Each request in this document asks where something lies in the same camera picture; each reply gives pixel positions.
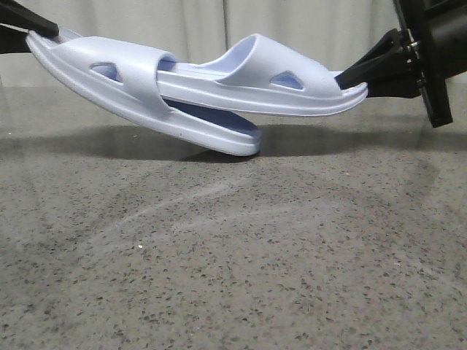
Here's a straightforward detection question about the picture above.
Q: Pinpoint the black gripper, image-right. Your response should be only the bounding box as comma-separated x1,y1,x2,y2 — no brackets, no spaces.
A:
336,1,466,128

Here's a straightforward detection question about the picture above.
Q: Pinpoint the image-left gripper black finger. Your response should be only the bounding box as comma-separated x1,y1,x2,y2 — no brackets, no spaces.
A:
0,25,31,54
1,0,59,37

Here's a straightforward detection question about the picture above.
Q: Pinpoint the light blue slipper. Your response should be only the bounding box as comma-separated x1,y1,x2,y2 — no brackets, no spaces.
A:
156,34,368,117
26,28,260,156

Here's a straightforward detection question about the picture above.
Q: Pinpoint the pale green curtain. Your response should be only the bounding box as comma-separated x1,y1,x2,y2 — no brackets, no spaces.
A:
0,0,412,88

